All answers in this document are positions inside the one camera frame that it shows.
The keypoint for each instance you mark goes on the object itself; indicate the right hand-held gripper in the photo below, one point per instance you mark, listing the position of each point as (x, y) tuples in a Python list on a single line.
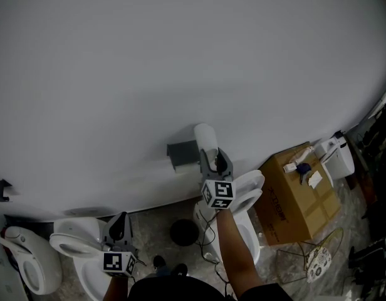
[(223, 190)]

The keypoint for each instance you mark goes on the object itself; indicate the dark grey toilet paper holder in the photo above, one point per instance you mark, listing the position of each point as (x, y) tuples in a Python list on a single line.
[(183, 153)]

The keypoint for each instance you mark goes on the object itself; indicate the white cylindrical tube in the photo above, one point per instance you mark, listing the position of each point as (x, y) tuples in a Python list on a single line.
[(301, 155)]

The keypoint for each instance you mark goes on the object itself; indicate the person's right forearm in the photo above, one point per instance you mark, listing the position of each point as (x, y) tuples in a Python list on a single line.
[(235, 249)]

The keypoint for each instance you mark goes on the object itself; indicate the small white adapter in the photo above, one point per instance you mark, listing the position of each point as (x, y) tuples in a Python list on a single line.
[(289, 168)]

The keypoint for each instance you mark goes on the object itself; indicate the white toilet paper roll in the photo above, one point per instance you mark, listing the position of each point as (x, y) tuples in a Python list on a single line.
[(205, 136)]

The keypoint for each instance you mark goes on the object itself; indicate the person's black shoe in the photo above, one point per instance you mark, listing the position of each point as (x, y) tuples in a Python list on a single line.
[(159, 262), (180, 269)]

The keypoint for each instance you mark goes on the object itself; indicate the white toilet with round button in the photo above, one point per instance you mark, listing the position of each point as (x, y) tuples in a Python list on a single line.
[(33, 262)]

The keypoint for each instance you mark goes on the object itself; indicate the person's left forearm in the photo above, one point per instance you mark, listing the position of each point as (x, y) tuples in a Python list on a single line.
[(114, 288)]

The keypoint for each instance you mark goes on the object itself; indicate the dark grey wall bracket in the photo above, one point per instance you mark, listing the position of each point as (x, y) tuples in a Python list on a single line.
[(0, 188)]

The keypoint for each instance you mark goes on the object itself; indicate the white toilet with open seat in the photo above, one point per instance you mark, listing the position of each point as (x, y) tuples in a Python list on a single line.
[(83, 262)]

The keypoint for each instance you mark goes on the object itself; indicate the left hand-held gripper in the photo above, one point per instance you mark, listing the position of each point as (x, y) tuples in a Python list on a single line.
[(117, 260)]

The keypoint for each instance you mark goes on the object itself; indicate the dark equipment clutter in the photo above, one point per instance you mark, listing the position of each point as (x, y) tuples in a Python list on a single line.
[(379, 183)]

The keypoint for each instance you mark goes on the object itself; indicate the white folded paper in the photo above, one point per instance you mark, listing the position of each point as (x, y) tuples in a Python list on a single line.
[(315, 179)]

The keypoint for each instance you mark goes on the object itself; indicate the white toilet with black fitting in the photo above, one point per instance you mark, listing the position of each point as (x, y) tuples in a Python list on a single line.
[(340, 161)]

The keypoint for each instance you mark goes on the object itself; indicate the black round bin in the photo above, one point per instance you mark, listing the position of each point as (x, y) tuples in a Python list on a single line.
[(184, 232)]

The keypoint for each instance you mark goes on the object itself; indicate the white toilet with raised lid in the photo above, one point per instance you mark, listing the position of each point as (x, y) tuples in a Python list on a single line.
[(247, 227)]

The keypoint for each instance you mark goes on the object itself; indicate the patterned round cushion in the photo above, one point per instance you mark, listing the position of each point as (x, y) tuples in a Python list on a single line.
[(319, 263)]

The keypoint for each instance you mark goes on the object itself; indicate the white plug on floor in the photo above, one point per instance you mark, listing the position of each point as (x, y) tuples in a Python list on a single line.
[(210, 257)]

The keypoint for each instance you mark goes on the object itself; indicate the person's black shirt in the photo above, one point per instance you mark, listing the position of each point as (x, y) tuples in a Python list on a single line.
[(180, 290)]

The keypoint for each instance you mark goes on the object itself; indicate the brown cardboard box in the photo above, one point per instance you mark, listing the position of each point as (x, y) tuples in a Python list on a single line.
[(290, 209)]

